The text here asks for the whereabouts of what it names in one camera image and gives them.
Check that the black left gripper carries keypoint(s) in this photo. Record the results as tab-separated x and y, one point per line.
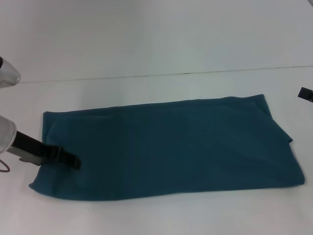
31	149

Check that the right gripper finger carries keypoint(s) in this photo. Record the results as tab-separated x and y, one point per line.
305	96
306	91

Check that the teal t-shirt with FREE print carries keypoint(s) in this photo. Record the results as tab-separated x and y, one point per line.
166	147

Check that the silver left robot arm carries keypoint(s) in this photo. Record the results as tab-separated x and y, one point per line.
6	133

